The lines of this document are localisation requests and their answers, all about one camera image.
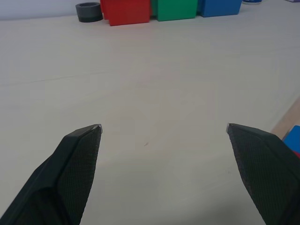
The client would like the red plastic storage bin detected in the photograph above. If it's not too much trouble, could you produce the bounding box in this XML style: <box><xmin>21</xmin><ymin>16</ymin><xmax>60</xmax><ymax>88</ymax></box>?
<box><xmin>100</xmin><ymin>0</ymin><xmax>150</xmax><ymax>26</ymax></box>

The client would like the blue plastic storage bin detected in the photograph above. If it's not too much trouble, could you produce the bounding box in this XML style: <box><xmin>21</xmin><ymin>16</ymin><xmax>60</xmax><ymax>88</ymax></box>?
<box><xmin>196</xmin><ymin>0</ymin><xmax>242</xmax><ymax>18</ymax></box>

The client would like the green plastic storage bin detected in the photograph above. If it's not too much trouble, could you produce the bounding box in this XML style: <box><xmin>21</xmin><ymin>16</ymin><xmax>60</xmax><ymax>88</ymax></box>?
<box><xmin>150</xmin><ymin>0</ymin><xmax>197</xmax><ymax>22</ymax></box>

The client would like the blue object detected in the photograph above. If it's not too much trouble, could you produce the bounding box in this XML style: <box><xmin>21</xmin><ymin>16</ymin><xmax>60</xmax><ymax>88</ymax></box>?
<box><xmin>282</xmin><ymin>125</ymin><xmax>300</xmax><ymax>153</ymax></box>

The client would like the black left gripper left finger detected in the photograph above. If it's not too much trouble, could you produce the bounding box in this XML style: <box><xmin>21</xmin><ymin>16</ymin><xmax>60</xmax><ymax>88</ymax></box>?
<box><xmin>0</xmin><ymin>123</ymin><xmax>104</xmax><ymax>225</ymax></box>

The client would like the wooden letter tray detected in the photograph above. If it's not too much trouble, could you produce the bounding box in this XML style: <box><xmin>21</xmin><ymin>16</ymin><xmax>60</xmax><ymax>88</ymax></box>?
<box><xmin>269</xmin><ymin>96</ymin><xmax>300</xmax><ymax>141</ymax></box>

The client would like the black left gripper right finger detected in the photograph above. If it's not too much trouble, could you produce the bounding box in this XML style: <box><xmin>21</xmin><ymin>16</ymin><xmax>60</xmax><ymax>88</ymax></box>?
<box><xmin>226</xmin><ymin>122</ymin><xmax>300</xmax><ymax>225</ymax></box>

